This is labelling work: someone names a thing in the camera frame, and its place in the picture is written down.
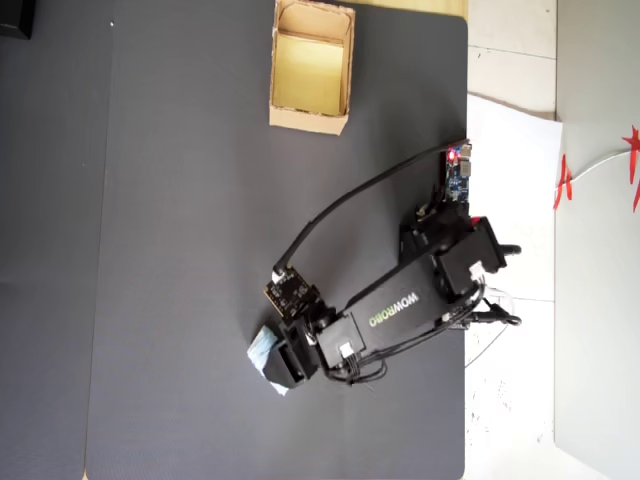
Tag white cord on panel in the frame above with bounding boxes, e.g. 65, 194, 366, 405
568, 149, 632, 184

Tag small wrist camera board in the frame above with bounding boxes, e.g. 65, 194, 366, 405
263, 266, 320, 322

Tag thin black servo wires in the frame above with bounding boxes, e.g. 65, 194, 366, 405
321, 282, 490, 387

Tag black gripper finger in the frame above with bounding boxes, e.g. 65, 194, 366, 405
262, 342, 304, 394
277, 320, 306, 347

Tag blue controller circuit board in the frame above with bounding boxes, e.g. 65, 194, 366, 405
441, 141, 475, 207

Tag dark grey side mat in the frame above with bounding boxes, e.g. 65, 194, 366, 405
0, 0, 115, 480

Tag thick black camera cable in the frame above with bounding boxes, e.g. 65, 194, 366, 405
272, 141, 472, 279

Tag light blue cloth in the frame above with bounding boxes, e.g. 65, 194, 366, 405
246, 325, 290, 398

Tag white paper sheet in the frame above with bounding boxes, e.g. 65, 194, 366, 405
466, 91, 564, 301

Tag black power plug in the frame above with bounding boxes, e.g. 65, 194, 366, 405
470, 301, 523, 329

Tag large black table mat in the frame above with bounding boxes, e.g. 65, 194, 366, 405
83, 0, 470, 480

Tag grey board panel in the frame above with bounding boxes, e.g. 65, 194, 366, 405
552, 0, 640, 480

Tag open cardboard box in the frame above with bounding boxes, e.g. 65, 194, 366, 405
268, 0, 358, 137

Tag black box corner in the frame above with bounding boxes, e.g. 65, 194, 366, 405
0, 0, 37, 41

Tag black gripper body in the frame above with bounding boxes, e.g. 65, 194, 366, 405
285, 305, 337, 387

